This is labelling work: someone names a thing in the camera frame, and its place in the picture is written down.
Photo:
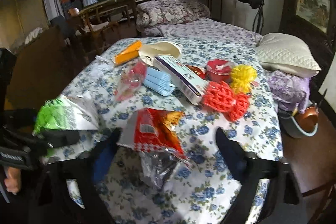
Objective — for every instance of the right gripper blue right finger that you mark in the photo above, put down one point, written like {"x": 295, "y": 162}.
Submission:
{"x": 233, "y": 155}

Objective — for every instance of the wooden chair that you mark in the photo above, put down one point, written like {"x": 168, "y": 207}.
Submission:
{"x": 95, "y": 24}

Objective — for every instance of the folded floral comforter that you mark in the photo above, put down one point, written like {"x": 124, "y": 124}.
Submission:
{"x": 163, "y": 12}

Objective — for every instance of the purple floral blanket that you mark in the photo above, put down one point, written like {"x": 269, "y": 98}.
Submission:
{"x": 208, "y": 29}

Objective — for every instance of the yellow woven ball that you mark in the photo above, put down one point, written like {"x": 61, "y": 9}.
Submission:
{"x": 242, "y": 77}

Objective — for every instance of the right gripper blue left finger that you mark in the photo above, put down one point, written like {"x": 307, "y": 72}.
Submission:
{"x": 103, "y": 154}

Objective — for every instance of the cream paper cup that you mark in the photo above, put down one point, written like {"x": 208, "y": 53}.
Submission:
{"x": 149, "y": 51}

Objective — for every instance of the white quilted pillow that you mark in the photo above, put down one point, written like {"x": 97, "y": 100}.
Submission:
{"x": 290, "y": 54}

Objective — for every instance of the person's left hand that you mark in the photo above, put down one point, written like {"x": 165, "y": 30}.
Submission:
{"x": 13, "y": 180}

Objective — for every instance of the red woven bow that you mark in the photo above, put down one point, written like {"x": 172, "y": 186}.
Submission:
{"x": 221, "y": 98}

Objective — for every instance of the purple floral cloth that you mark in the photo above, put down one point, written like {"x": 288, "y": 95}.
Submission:
{"x": 290, "y": 92}

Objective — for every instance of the clear red snack wrapper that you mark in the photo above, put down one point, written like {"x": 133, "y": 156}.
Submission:
{"x": 130, "y": 81}

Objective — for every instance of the orange cardboard box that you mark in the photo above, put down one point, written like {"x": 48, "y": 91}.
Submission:
{"x": 128, "y": 54}

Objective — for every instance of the small red candy wrapper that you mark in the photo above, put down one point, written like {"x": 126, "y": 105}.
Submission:
{"x": 201, "y": 72}

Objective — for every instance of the red snack bag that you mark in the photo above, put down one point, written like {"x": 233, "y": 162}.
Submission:
{"x": 151, "y": 133}

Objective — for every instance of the green tissue pack wrapper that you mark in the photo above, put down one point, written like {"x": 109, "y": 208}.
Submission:
{"x": 69, "y": 125}

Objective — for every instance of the white barcode box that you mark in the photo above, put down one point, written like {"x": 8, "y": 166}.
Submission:
{"x": 188, "y": 82}

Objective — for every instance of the white plastic bag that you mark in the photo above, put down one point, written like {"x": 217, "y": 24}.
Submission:
{"x": 101, "y": 62}

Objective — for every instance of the wooden desk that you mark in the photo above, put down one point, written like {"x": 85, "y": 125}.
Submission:
{"x": 110, "y": 6}

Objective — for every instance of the red round container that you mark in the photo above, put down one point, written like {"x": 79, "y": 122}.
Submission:
{"x": 218, "y": 70}

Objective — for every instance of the copper bowl in basin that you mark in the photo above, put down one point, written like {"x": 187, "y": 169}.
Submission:
{"x": 298, "y": 125}

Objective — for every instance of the blue floral bedsheet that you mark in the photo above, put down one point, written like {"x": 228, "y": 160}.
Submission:
{"x": 203, "y": 193}

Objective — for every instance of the framed landscape painting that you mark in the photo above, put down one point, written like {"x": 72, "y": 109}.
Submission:
{"x": 311, "y": 20}

